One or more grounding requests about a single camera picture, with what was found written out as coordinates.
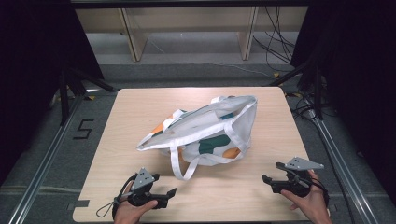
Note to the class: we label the person's right hand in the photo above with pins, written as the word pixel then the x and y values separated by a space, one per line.
pixel 311 207

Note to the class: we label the grey metal floor rail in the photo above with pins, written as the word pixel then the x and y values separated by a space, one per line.
pixel 342 174
pixel 46 161

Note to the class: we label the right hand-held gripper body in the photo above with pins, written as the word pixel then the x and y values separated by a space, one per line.
pixel 300 164

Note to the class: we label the person's left hand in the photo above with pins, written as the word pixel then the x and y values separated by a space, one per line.
pixel 130 214

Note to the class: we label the black tape strip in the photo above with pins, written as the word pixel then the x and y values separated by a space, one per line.
pixel 79 204

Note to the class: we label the black curtain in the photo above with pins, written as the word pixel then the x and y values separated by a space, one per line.
pixel 361 77
pixel 28 77

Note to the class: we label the black metal stand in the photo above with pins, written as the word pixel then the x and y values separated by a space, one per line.
pixel 63 93
pixel 317 93

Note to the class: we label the light wooden desk frame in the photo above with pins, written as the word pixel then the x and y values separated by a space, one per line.
pixel 137 37

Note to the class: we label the white tote bag green orange print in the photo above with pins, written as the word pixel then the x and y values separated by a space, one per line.
pixel 199 124

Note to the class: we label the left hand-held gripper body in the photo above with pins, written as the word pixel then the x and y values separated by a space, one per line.
pixel 142 180

